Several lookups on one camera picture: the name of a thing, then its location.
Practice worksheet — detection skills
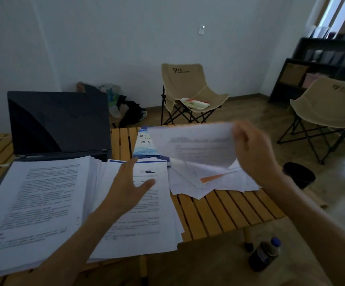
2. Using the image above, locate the faint printed paper sheet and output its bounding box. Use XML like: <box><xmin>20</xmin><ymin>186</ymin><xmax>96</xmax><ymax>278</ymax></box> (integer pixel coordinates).
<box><xmin>147</xmin><ymin>122</ymin><xmax>239</xmax><ymax>169</ymax></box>

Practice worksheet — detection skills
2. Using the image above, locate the grey laptop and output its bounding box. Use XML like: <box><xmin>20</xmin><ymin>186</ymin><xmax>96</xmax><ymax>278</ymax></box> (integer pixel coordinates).
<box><xmin>0</xmin><ymin>91</ymin><xmax>113</xmax><ymax>212</ymax></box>

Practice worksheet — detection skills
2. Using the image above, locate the person's right forearm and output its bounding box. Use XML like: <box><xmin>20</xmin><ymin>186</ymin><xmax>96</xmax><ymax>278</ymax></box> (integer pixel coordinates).
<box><xmin>263</xmin><ymin>172</ymin><xmax>345</xmax><ymax>286</ymax></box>

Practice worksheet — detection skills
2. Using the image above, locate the thin stack of sorted sheets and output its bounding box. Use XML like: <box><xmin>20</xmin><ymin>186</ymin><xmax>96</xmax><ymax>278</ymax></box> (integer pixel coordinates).
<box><xmin>87</xmin><ymin>159</ymin><xmax>185</xmax><ymax>263</ymax></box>

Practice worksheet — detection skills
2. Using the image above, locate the person's left forearm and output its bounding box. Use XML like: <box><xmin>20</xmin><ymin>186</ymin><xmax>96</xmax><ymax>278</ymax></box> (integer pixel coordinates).
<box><xmin>30</xmin><ymin>202</ymin><xmax>124</xmax><ymax>286</ymax></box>

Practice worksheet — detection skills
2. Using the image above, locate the person's right hand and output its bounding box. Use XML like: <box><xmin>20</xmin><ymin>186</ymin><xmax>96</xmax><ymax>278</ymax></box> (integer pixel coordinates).
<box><xmin>231</xmin><ymin>120</ymin><xmax>283</xmax><ymax>188</ymax></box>

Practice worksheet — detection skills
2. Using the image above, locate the beige folding chair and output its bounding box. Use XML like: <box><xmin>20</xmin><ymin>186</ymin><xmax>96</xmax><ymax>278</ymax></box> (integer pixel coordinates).
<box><xmin>277</xmin><ymin>75</ymin><xmax>345</xmax><ymax>165</ymax></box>
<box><xmin>160</xmin><ymin>63</ymin><xmax>230</xmax><ymax>126</ymax></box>

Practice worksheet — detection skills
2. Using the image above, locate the pink storage box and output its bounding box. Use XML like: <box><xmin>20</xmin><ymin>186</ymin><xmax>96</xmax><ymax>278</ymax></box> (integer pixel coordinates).
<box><xmin>302</xmin><ymin>73</ymin><xmax>322</xmax><ymax>89</ymax></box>

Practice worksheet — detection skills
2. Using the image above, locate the sorted text document stack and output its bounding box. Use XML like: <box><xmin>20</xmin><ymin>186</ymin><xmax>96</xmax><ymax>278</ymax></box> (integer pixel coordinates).
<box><xmin>0</xmin><ymin>155</ymin><xmax>102</xmax><ymax>281</ymax></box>

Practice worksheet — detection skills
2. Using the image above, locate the person's left hand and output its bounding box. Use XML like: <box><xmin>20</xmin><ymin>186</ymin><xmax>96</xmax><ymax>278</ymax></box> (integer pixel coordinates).
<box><xmin>104</xmin><ymin>157</ymin><xmax>156</xmax><ymax>216</ymax></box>

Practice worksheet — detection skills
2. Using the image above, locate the red and white booklet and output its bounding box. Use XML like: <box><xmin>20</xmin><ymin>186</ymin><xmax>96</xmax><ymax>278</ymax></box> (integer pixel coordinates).
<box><xmin>180</xmin><ymin>97</ymin><xmax>211</xmax><ymax>111</ymax></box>

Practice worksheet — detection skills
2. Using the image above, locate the dark bottle with blue cap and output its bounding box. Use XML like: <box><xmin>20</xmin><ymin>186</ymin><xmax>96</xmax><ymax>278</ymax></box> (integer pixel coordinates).
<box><xmin>248</xmin><ymin>237</ymin><xmax>282</xmax><ymax>273</ymax></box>

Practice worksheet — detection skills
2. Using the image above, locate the black shelf unit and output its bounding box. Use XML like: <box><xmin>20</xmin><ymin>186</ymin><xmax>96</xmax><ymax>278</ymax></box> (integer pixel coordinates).
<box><xmin>268</xmin><ymin>37</ymin><xmax>345</xmax><ymax>105</ymax></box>

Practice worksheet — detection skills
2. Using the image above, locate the woven storage basket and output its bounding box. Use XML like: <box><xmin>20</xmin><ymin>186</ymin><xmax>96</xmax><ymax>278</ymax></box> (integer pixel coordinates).
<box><xmin>279</xmin><ymin>63</ymin><xmax>309</xmax><ymax>87</ymax></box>

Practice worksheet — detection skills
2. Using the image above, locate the tall narrow window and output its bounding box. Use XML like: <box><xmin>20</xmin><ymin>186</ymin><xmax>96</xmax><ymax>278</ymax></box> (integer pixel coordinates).
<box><xmin>306</xmin><ymin>0</ymin><xmax>345</xmax><ymax>39</ymax></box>

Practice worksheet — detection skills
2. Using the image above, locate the black plastic pot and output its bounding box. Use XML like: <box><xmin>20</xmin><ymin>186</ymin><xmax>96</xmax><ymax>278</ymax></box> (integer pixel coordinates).
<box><xmin>283</xmin><ymin>162</ymin><xmax>317</xmax><ymax>190</ymax></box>

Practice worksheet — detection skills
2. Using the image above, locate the blue booklet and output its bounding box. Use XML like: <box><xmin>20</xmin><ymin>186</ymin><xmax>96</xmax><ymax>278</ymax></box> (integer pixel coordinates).
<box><xmin>133</xmin><ymin>125</ymin><xmax>171</xmax><ymax>162</ymax></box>

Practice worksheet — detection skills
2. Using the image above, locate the wooden slatted table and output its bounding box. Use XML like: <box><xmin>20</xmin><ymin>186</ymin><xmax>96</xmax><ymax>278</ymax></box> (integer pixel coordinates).
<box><xmin>0</xmin><ymin>125</ymin><xmax>328</xmax><ymax>286</ymax></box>

